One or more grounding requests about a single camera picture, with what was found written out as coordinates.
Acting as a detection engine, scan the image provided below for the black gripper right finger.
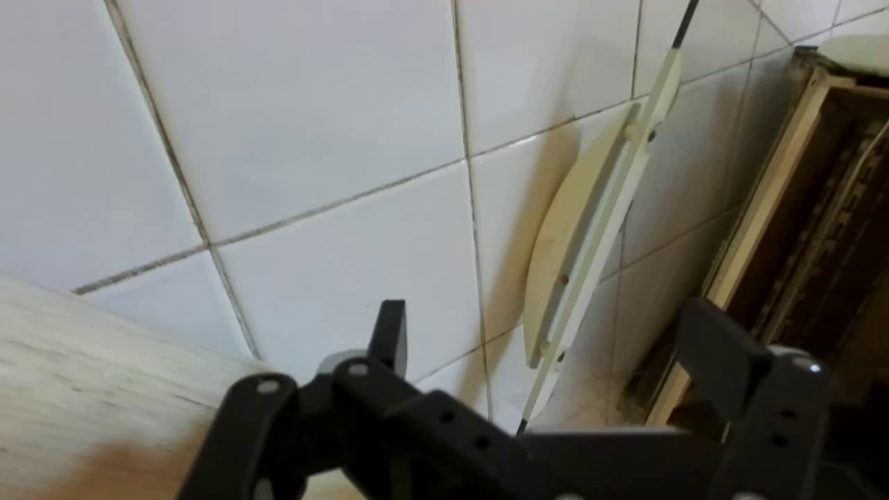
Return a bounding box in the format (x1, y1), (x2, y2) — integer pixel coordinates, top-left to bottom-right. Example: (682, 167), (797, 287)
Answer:
(676, 300), (832, 500)

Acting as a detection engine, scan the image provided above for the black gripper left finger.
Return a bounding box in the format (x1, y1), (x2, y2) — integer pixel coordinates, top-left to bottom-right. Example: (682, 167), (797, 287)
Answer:
(175, 296), (524, 500)

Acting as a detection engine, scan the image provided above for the white toaster oven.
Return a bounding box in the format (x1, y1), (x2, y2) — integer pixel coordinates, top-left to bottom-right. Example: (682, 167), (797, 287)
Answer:
(636, 37), (889, 438)

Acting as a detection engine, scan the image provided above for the wooden rolling pin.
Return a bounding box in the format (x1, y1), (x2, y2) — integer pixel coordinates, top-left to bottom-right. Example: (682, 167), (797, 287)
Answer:
(0, 277), (265, 500)

